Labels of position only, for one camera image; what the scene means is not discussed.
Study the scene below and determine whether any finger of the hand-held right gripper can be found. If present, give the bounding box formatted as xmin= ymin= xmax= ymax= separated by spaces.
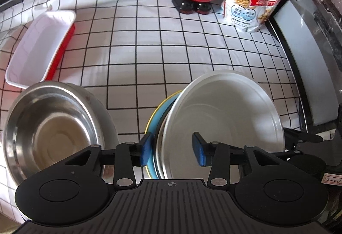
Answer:
xmin=273 ymin=150 xmax=304 ymax=161
xmin=283 ymin=128 xmax=324 ymax=144

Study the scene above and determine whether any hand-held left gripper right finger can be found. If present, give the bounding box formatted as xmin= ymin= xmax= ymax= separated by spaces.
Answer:
xmin=192 ymin=132 xmax=280 ymax=189

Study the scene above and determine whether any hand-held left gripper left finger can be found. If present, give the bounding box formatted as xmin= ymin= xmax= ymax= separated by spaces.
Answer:
xmin=64 ymin=133 xmax=155 ymax=189

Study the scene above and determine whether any blue plate with yellow rim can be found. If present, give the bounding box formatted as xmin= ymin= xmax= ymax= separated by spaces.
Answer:
xmin=148 ymin=95 xmax=182 ymax=180

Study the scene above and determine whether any stainless steel bowl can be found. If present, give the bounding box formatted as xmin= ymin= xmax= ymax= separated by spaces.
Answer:
xmin=3 ymin=82 xmax=119 ymax=184

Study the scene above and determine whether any grey computer case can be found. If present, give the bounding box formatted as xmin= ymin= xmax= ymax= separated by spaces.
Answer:
xmin=266 ymin=0 xmax=342 ymax=128

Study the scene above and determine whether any white black-grid tablecloth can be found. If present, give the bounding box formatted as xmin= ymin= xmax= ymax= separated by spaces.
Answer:
xmin=0 ymin=0 xmax=321 ymax=224

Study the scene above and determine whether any red and white rectangular tray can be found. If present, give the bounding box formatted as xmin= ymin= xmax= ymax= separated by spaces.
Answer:
xmin=5 ymin=10 xmax=77 ymax=89

